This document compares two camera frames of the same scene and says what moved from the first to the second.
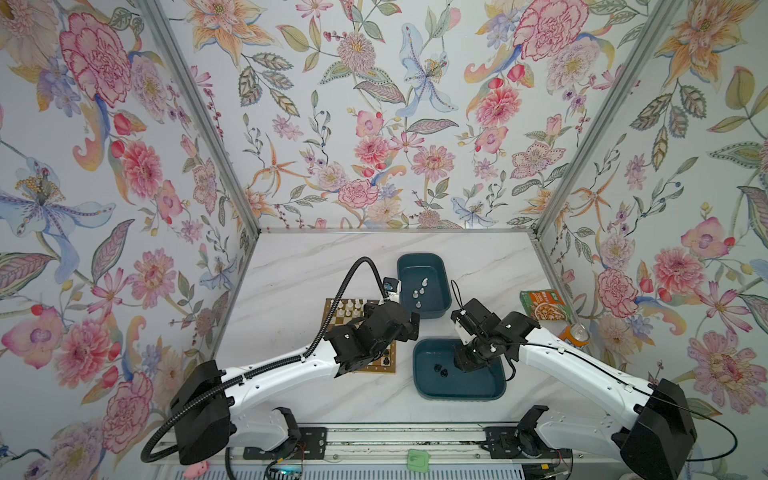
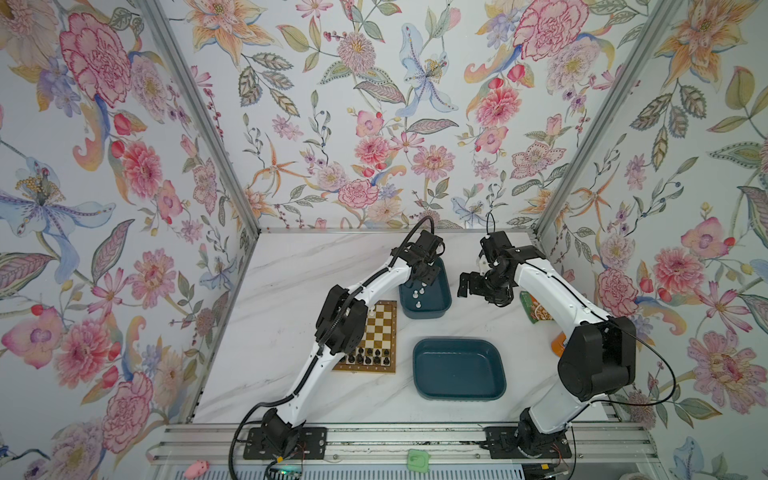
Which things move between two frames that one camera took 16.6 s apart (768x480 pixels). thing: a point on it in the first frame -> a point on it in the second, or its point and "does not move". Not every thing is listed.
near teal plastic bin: (436, 376) does not move
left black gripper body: (405, 333) -> (428, 273)
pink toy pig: (195, 470) does not move
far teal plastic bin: (425, 286) does not move
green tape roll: (418, 461) does not move
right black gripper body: (471, 355) -> (485, 287)
